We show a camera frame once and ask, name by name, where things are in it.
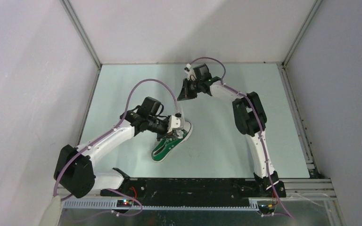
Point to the green canvas sneaker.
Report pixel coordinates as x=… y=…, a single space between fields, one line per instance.
x=161 y=150

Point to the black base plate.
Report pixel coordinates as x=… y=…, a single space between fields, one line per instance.
x=195 y=192

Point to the controller board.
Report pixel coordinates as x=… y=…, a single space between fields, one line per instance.
x=124 y=203
x=267 y=209

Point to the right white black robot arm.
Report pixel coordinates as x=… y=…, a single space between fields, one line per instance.
x=249 y=117

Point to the left controller board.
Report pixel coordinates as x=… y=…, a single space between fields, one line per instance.
x=124 y=203

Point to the grey slotted cable duct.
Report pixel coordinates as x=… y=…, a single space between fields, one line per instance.
x=115 y=204

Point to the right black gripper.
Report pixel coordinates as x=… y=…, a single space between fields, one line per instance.
x=185 y=93

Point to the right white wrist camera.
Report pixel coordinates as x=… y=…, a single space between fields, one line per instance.
x=190 y=72

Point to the right controller board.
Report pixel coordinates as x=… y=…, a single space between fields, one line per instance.
x=267 y=209

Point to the white shoelace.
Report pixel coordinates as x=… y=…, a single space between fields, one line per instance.
x=176 y=135

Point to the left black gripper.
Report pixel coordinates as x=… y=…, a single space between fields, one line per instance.
x=166 y=130

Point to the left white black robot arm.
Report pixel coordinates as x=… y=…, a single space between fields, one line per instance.
x=75 y=166

